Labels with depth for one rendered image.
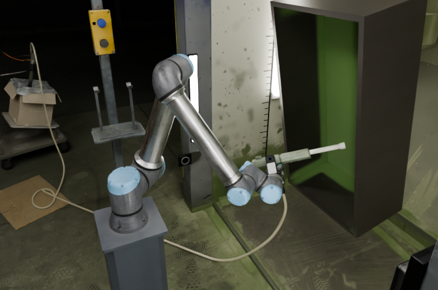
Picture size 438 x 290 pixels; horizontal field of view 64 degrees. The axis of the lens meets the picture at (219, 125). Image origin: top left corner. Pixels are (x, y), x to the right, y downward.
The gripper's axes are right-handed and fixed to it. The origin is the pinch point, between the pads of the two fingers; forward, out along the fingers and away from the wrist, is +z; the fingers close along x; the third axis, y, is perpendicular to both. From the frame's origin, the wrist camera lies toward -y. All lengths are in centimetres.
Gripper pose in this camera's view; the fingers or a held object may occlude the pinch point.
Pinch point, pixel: (276, 164)
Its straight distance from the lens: 190.0
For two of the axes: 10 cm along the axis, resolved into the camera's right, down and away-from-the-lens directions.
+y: 2.9, 9.5, 1.4
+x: 9.3, -2.4, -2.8
